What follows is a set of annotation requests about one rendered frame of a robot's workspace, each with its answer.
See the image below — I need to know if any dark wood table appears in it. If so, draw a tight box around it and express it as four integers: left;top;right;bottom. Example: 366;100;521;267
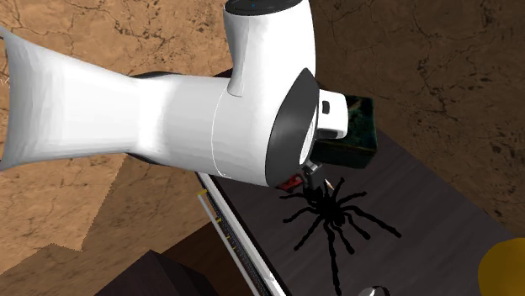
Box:
194;68;519;296

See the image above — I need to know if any yellow round object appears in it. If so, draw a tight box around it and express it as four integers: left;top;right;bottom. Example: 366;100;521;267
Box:
477;236;525;296

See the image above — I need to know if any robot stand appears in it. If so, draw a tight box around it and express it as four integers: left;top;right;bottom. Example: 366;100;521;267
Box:
310;94;379;170

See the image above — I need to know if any black toy spider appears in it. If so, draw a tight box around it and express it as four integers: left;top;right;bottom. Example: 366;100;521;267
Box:
279;177;403;296

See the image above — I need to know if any small red object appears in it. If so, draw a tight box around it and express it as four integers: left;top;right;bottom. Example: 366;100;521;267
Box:
277;174;305;193

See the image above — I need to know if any white round object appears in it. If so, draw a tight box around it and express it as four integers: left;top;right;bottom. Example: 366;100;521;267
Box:
357;285;391;296

